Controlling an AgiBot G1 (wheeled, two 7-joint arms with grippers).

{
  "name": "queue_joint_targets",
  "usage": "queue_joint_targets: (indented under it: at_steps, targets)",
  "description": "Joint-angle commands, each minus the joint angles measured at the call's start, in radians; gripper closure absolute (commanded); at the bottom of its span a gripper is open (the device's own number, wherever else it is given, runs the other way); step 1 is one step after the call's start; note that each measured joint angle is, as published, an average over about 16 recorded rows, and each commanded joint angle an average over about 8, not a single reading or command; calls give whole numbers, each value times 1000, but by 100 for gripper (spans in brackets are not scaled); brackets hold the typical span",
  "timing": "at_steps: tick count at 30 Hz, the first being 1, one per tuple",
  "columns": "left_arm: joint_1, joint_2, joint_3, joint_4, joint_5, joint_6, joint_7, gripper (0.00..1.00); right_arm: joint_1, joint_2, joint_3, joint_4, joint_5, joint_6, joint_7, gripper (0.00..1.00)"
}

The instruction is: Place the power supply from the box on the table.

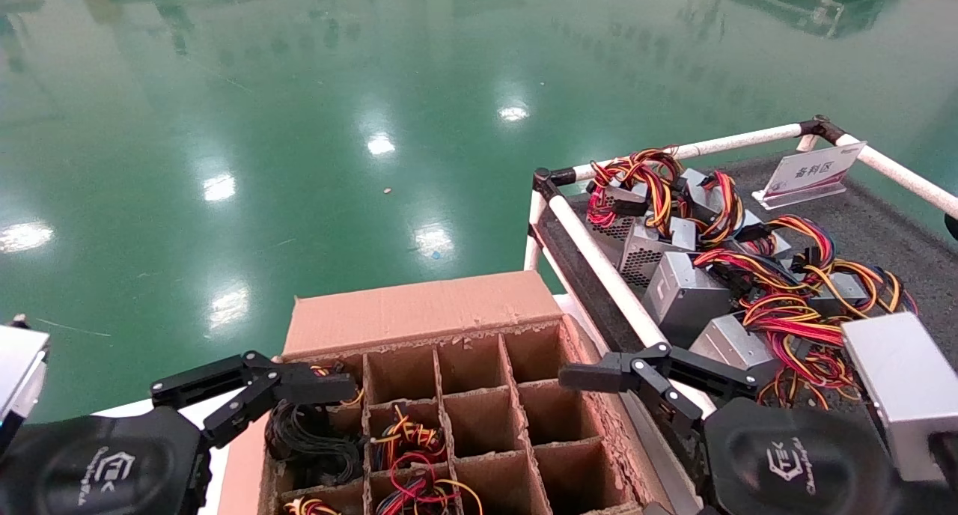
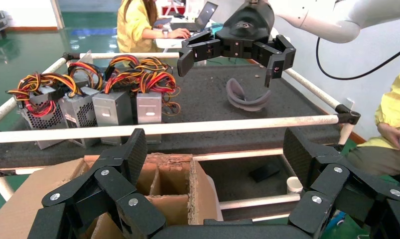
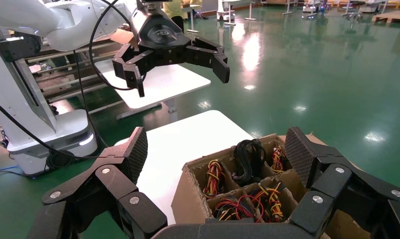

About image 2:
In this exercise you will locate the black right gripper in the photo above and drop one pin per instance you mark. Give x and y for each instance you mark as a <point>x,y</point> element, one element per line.
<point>249,26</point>

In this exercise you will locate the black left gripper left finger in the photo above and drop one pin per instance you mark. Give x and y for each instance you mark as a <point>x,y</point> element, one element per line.
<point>87,188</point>

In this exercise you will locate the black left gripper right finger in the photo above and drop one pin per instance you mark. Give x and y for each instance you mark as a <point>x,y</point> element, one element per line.
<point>335,184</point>

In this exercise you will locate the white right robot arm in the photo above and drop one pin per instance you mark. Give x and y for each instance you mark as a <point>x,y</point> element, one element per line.
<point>335,16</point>

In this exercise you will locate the bare forearm with wristwatch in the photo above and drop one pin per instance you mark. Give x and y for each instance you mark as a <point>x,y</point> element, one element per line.
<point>152,34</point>

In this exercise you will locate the cardboard box with dividers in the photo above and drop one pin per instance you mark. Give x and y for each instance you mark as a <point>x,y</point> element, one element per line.
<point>21,204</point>

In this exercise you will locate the bare hand with wristwatch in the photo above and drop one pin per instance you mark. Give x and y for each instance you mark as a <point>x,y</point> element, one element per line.
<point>180,33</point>

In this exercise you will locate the seated person bare hand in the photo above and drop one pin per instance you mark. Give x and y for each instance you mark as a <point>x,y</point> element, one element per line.
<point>389,135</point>

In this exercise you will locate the black laptop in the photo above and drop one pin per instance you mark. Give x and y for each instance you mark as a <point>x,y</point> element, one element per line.
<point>206,14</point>

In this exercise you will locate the grey curved foam piece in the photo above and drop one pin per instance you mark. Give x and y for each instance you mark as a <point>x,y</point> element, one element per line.
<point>249,105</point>

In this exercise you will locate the flat black block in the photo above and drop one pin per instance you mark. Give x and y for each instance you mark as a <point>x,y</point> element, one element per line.
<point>264,172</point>

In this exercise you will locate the white desk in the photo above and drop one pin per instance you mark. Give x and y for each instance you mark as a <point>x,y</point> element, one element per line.
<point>166,43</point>

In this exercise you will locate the silver wristwatch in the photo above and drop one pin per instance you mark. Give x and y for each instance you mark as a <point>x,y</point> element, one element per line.
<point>165,33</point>

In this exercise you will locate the mesh-sided power supply unit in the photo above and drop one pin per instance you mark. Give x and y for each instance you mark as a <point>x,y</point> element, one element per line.
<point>44,120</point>
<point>77,112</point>

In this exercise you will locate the dark tablet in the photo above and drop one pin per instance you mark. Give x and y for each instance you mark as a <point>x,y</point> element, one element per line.
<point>162,22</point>

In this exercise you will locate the seated person in yellow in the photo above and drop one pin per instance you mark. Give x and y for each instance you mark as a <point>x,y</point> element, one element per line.
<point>394,105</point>

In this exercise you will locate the long-haired person in yellow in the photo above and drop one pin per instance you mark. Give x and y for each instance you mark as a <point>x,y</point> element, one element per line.
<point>132,26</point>

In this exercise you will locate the clear acrylic label sign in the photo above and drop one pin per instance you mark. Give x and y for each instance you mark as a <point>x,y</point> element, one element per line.
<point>87,59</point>

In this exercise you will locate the red metal frame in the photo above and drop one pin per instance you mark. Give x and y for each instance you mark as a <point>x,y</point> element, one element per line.
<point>171,8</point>

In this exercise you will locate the white wall socket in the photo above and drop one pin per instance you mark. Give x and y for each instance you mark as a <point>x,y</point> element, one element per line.
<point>350,103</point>

